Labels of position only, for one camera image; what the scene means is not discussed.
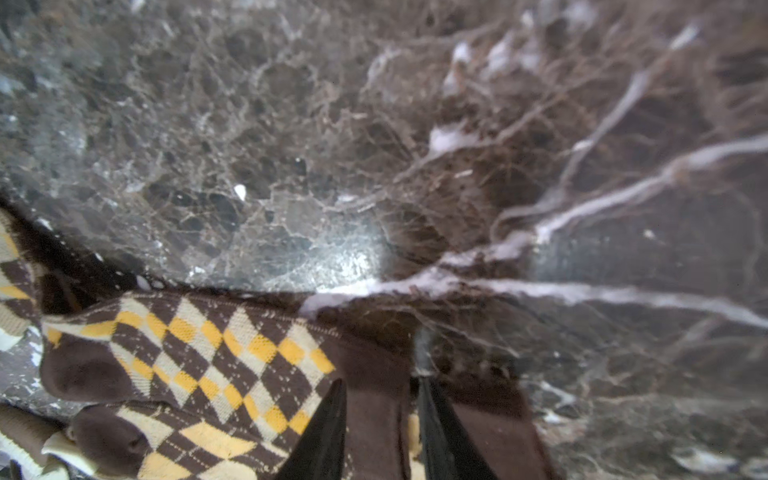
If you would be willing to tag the cream brown sock with label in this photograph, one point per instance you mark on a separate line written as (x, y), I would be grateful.
(40, 447)

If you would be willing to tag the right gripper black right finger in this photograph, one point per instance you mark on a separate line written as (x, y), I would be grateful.
(448, 453)

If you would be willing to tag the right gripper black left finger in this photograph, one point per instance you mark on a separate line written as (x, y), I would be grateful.
(320, 452)

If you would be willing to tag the light brown argyle sock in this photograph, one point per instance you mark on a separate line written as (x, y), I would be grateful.
(228, 361)

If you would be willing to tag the dark brown argyle sock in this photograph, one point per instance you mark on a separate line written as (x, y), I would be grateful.
(137, 440)

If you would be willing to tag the cream brown striped sock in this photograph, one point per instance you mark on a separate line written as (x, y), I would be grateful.
(19, 287)

